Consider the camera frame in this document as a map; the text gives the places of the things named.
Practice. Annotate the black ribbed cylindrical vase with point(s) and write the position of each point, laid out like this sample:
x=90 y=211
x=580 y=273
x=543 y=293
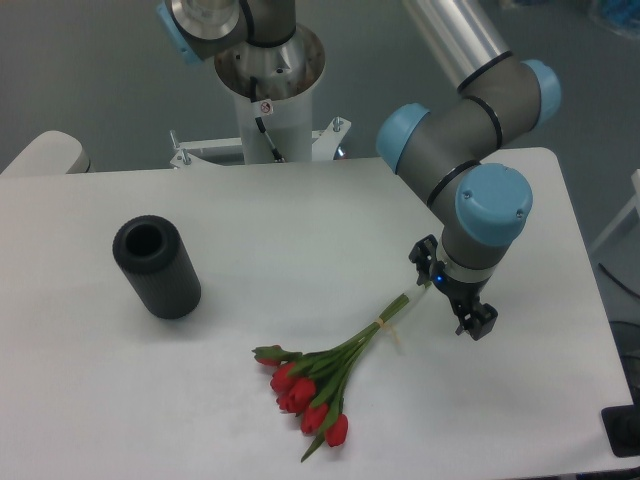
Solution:
x=150 y=252

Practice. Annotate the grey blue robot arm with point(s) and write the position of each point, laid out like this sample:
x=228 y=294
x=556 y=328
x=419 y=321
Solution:
x=442 y=157

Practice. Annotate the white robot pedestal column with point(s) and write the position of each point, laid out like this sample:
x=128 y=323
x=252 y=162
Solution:
x=272 y=90

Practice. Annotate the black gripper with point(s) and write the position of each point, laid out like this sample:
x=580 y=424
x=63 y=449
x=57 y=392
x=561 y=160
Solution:
x=462 y=286

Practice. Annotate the white rounded chair back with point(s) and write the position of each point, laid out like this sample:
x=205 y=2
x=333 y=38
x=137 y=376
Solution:
x=51 y=153

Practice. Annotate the black device at table edge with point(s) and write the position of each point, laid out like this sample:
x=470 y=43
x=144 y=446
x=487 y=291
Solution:
x=622 y=429

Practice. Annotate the white frame at right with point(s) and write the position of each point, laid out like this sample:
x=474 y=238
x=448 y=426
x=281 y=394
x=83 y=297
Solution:
x=621 y=223

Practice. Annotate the red tulip bouquet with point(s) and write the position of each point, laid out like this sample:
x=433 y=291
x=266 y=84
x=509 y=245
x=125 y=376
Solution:
x=312 y=386

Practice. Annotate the white pedestal base frame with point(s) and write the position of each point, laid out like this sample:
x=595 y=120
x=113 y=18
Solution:
x=326 y=145

